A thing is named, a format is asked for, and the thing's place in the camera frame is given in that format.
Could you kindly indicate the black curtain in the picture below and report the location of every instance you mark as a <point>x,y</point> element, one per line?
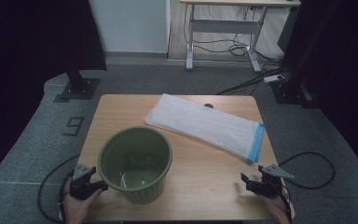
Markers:
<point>18,62</point>
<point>354,62</point>

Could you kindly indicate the white power strip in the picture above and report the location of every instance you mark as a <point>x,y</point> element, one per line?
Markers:
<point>273,78</point>

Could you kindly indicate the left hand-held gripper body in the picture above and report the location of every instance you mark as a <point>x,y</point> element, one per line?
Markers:
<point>80,186</point>

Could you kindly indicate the black stand with slanted pole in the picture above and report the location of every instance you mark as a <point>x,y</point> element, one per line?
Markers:
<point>287,93</point>

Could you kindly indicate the green plastic trash bin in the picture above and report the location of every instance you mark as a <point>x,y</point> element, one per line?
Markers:
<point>147,193</point>

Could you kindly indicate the white plastic bag blue edge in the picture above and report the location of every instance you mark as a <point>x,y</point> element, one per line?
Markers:
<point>199,124</point>

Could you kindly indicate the person's left hand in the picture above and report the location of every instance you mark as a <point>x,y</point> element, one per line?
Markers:
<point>76,210</point>

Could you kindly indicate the black stand base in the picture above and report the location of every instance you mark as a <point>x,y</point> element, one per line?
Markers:
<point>80,88</point>

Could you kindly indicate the person's right hand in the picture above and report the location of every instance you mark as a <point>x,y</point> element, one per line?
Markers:
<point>278,210</point>

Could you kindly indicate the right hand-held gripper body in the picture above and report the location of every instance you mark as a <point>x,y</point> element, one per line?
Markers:
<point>272,186</point>

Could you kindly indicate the white cabinet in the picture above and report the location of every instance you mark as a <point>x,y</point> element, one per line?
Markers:
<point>130,25</point>

